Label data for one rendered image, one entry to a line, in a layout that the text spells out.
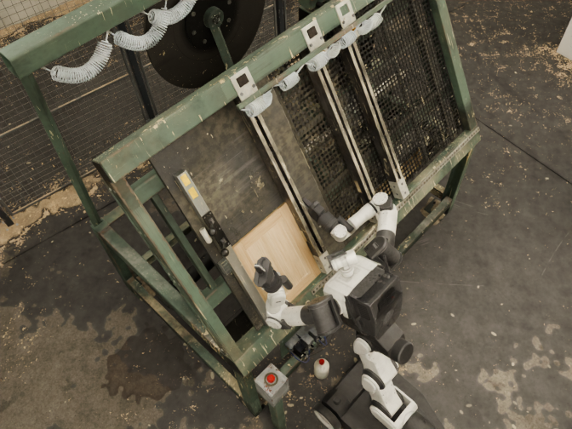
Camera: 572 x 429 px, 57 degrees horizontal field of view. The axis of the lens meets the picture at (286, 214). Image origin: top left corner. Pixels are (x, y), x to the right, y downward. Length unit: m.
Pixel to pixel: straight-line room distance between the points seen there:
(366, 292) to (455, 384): 1.56
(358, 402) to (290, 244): 1.16
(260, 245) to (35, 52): 1.28
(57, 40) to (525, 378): 3.28
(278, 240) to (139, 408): 1.60
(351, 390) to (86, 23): 2.45
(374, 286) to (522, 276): 2.06
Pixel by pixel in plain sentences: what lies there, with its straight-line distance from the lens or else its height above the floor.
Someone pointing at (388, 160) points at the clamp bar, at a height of 1.16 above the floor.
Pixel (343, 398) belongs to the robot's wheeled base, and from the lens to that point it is 3.36.
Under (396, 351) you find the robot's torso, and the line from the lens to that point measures 2.57.
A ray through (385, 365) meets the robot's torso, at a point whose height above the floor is 0.72.
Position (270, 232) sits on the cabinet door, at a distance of 2.64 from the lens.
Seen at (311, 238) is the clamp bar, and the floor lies 1.13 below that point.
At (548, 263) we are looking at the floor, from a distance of 4.35.
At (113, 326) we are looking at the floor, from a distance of 4.00.
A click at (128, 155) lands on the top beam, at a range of 2.14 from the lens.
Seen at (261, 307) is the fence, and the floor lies 1.01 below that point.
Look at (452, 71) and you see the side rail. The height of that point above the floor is 1.27.
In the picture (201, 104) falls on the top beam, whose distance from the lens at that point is 2.26.
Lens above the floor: 3.43
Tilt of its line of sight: 54 degrees down
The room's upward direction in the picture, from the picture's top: 4 degrees counter-clockwise
